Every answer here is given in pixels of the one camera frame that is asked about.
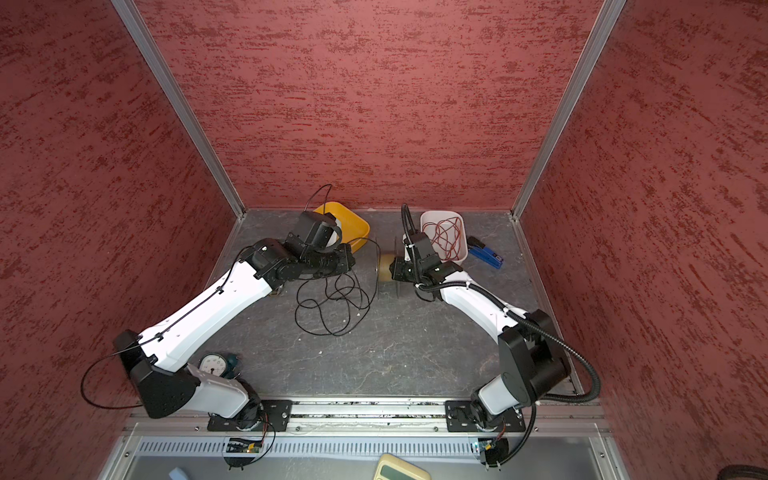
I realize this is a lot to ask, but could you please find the white plastic tray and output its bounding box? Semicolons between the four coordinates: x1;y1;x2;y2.
420;210;468;266

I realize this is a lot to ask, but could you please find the beige device at bottom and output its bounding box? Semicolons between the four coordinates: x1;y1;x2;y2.
373;454;432;480

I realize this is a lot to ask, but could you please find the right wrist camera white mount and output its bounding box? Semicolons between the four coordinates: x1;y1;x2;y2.
403;232;442;269

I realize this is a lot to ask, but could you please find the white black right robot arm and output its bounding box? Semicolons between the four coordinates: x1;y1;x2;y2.
389;256;571;429

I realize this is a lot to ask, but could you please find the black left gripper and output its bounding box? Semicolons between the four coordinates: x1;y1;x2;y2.
302;243;356;276

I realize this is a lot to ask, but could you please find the aluminium corner post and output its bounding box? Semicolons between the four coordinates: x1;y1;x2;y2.
511;0;626;222
111;0;247;220

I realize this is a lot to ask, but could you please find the black corrugated cable conduit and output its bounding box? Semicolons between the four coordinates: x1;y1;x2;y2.
400;203;602;404

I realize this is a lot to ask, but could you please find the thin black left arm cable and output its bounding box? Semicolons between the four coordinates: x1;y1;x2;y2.
79;183;334;412

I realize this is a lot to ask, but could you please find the grey perforated cable spool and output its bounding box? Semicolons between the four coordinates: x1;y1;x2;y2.
377;252;400;298

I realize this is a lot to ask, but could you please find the aluminium corner post left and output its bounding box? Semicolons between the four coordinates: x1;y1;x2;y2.
111;0;247;220

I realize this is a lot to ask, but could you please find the red cable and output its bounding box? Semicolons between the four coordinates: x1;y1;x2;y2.
422;215;465;262

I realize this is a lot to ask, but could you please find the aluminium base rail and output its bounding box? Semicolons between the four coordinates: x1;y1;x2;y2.
115;397;615;463

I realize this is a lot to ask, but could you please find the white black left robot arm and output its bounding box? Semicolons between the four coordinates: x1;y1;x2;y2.
114;238;355;419

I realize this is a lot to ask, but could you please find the aluminium corner post right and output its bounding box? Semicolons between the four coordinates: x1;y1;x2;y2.
511;0;626;222

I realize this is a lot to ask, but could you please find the yellow plastic tub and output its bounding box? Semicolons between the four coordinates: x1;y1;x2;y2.
314;201;371;254

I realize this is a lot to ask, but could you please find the blue stapler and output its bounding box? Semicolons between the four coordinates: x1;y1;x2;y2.
467;236;504;269

